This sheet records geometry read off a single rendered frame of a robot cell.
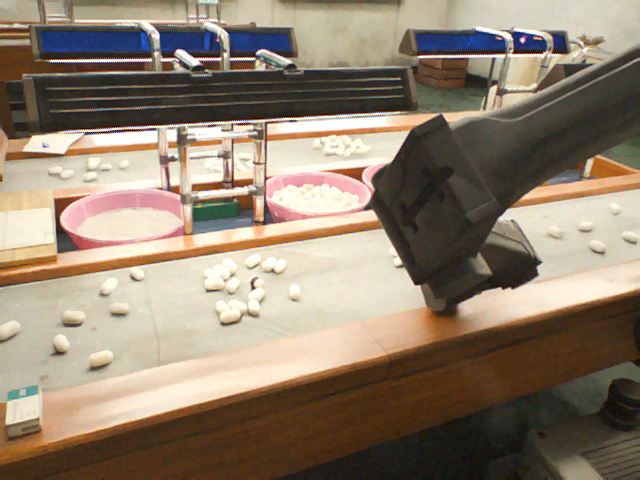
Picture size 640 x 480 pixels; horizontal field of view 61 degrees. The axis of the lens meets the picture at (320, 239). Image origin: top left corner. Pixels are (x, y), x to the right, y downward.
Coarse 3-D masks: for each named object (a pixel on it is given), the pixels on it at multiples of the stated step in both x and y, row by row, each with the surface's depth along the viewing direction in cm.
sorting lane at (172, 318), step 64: (320, 256) 110; (384, 256) 112; (576, 256) 117; (0, 320) 86; (128, 320) 87; (192, 320) 88; (256, 320) 89; (320, 320) 90; (0, 384) 73; (64, 384) 74
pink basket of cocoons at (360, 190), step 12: (276, 180) 140; (288, 180) 143; (300, 180) 145; (312, 180) 145; (324, 180) 145; (336, 180) 145; (348, 180) 143; (348, 192) 143; (360, 192) 139; (276, 204) 125; (360, 204) 127; (276, 216) 129; (288, 216) 125; (300, 216) 124; (312, 216) 123; (324, 216) 123
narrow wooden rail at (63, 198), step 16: (368, 160) 158; (384, 160) 158; (192, 176) 138; (208, 176) 139; (240, 176) 140; (272, 176) 142; (304, 176) 146; (320, 176) 148; (352, 176) 153; (64, 192) 125; (80, 192) 125; (96, 192) 126; (176, 192) 133; (64, 208) 124; (240, 208) 143
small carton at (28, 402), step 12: (12, 396) 65; (24, 396) 66; (36, 396) 66; (12, 408) 64; (24, 408) 64; (36, 408) 64; (12, 420) 62; (24, 420) 62; (36, 420) 63; (12, 432) 62; (24, 432) 63
